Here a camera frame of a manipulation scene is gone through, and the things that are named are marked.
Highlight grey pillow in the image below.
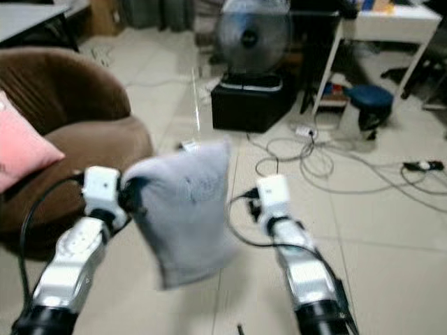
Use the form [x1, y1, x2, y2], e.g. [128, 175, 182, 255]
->
[122, 140, 240, 290]

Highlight brown round sofa chair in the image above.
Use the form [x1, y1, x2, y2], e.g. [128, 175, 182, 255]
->
[0, 47, 154, 259]

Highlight pink pillow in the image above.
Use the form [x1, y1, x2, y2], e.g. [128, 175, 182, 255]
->
[0, 91, 66, 193]

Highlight round floor fan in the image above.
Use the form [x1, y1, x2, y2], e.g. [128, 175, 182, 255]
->
[215, 0, 294, 77]

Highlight white power strip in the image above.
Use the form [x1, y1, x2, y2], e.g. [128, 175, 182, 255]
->
[295, 126, 320, 138]

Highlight black box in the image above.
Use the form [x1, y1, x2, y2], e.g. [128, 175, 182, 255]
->
[211, 70, 298, 133]

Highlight blue round stool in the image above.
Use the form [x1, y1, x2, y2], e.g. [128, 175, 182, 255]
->
[346, 84, 395, 132]

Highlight black power strip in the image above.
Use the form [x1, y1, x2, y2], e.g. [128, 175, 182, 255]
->
[402, 161, 446, 173]

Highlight brown cardboard box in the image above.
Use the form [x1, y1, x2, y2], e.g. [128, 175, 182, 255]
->
[87, 0, 123, 37]

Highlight long white table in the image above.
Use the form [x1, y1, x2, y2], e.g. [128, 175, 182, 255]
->
[0, 3, 74, 51]

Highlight small white desk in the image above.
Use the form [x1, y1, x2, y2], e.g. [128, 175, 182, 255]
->
[311, 3, 442, 116]

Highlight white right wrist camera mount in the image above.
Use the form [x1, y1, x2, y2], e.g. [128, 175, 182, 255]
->
[255, 174, 291, 223]

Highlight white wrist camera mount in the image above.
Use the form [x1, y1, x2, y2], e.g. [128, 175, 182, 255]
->
[82, 166, 123, 224]
[255, 174, 291, 223]

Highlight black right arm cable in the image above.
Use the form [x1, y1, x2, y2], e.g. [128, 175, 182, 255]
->
[227, 192, 343, 287]

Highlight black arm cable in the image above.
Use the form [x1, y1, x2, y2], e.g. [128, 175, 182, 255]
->
[20, 174, 88, 308]
[227, 192, 343, 287]

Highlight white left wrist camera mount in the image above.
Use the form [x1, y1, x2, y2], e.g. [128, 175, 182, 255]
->
[82, 166, 123, 224]

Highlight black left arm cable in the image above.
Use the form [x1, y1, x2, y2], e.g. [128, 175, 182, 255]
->
[20, 174, 88, 308]

